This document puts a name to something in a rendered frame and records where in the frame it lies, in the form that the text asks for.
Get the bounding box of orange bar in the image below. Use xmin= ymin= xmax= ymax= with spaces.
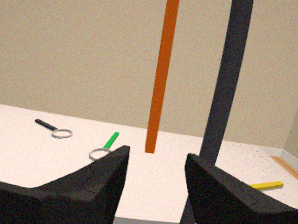
xmin=145 ymin=0 xmax=180 ymax=155

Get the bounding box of grey loop with yellow handle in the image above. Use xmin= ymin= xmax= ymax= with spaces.
xmin=249 ymin=181 xmax=283 ymax=190

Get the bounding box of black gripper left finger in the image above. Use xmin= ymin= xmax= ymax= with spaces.
xmin=0 ymin=145 xmax=130 ymax=224

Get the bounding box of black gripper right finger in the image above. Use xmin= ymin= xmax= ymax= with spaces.
xmin=184 ymin=153 xmax=298 ymax=224

